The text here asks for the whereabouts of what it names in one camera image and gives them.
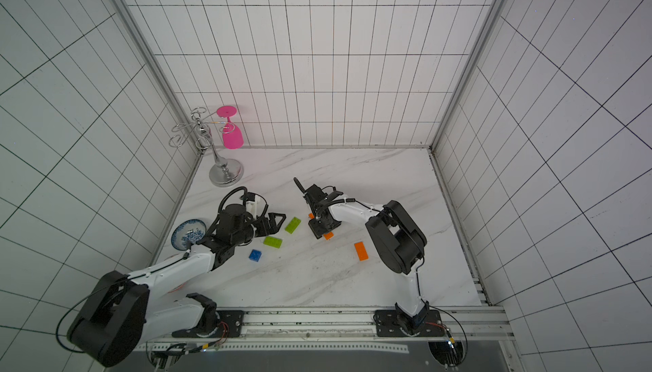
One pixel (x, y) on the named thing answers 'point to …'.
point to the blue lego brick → (255, 255)
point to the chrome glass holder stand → (224, 171)
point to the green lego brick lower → (272, 241)
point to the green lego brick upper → (293, 225)
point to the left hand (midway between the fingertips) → (275, 221)
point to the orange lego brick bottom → (328, 235)
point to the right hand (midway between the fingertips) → (324, 222)
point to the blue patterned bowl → (188, 233)
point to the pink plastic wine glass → (232, 135)
